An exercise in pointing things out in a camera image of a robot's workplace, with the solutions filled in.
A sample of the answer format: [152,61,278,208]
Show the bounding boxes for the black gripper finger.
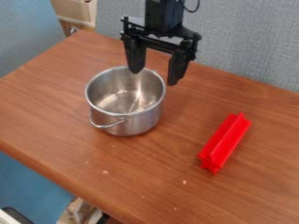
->
[124,38,146,74]
[167,51,191,86]

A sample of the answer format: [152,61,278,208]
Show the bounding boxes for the red cross-shaped plastic bar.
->
[198,113,251,174]

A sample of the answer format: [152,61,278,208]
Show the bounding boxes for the stainless steel pot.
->
[86,66,166,137]

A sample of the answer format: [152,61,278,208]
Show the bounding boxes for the wooden table leg frame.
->
[56,198,103,224]

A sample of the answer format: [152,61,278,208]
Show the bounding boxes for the black cable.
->
[179,0,202,14]

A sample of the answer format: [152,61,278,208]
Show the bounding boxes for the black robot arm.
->
[120,0,202,86]

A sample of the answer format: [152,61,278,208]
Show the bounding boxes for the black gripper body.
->
[120,17,202,60]

